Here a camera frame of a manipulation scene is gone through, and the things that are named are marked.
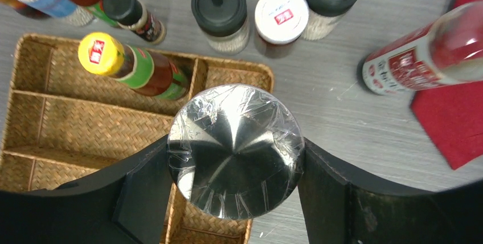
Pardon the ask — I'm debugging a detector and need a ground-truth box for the white lid sauce jar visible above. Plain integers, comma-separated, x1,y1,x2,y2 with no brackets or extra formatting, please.
254,0,309,59

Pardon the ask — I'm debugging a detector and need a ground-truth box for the woven divided tray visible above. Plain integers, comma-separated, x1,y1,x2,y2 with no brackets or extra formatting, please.
1,33,275,243

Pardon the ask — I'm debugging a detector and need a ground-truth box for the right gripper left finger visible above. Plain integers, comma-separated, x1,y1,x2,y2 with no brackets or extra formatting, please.
1,137,172,243

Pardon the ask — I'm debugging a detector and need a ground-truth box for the clear vinegar bottle red label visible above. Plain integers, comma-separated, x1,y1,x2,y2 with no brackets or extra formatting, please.
357,0,482,95

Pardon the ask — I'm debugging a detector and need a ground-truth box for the black lid spice grinder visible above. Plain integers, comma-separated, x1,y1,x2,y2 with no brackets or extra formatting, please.
191,0,250,55

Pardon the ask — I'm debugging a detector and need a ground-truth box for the red cloth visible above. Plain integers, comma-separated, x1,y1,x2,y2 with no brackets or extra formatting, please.
411,16,482,170

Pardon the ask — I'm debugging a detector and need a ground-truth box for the silver lid tall glass jar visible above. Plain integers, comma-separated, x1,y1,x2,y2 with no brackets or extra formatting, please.
167,84,305,219

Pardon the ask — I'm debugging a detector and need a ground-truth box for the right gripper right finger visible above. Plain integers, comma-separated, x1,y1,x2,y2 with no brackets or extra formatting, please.
298,140,482,243

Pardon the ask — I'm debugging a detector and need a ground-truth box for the small black cap bottle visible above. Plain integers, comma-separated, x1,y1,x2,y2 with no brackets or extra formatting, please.
102,0,166,44

